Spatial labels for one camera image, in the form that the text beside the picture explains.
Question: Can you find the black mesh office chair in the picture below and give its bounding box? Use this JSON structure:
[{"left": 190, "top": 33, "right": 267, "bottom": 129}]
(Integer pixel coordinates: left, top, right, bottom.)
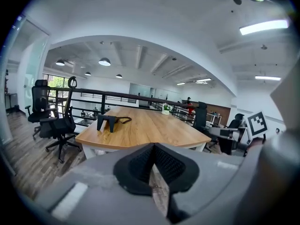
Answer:
[
  {"left": 24, "top": 79, "right": 52, "bottom": 140},
  {"left": 193, "top": 101, "right": 211, "bottom": 134},
  {"left": 219, "top": 113, "right": 247, "bottom": 156}
]

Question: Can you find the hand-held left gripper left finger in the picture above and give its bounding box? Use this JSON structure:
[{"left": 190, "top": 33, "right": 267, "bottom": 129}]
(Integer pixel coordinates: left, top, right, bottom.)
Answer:
[{"left": 35, "top": 143, "right": 170, "bottom": 225}]

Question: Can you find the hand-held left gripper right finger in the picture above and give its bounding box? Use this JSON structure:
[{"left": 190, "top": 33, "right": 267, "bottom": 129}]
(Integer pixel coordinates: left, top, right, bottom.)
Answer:
[{"left": 153, "top": 143, "right": 246, "bottom": 223}]

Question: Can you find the black office chair with headrest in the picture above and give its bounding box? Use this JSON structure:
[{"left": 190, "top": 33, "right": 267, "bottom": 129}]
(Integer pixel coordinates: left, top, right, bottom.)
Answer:
[{"left": 39, "top": 76, "right": 83, "bottom": 164}]

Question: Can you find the black box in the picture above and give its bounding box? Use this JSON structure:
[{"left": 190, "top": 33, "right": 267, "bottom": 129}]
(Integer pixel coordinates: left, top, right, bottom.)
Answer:
[{"left": 97, "top": 114, "right": 120, "bottom": 133}]

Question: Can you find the black railing with wooden handrail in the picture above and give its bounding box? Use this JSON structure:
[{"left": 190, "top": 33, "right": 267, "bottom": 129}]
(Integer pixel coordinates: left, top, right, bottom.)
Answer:
[{"left": 48, "top": 86, "right": 200, "bottom": 126}]

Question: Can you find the potted plant in white pot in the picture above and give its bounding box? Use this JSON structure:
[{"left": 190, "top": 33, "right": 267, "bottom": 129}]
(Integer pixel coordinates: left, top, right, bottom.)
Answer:
[{"left": 161, "top": 103, "right": 173, "bottom": 116}]

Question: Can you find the frosted glass partition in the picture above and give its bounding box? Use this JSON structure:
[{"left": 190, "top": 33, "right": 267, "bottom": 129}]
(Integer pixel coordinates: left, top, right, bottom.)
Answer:
[{"left": 23, "top": 17, "right": 51, "bottom": 113}]

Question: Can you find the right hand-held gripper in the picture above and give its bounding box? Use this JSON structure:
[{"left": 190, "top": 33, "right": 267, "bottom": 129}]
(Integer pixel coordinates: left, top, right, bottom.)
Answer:
[{"left": 208, "top": 111, "right": 269, "bottom": 142}]

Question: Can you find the dark brown cord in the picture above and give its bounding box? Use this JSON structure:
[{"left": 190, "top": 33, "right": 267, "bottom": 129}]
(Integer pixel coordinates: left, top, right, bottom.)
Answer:
[{"left": 117, "top": 116, "right": 133, "bottom": 125}]

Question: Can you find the large glass window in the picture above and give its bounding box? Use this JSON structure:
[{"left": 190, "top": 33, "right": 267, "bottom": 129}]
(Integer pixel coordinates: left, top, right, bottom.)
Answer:
[{"left": 43, "top": 74, "right": 71, "bottom": 98}]

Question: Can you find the small black side table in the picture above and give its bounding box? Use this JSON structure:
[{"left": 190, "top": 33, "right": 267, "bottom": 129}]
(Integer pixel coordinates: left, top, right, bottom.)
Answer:
[{"left": 4, "top": 92, "right": 19, "bottom": 111}]

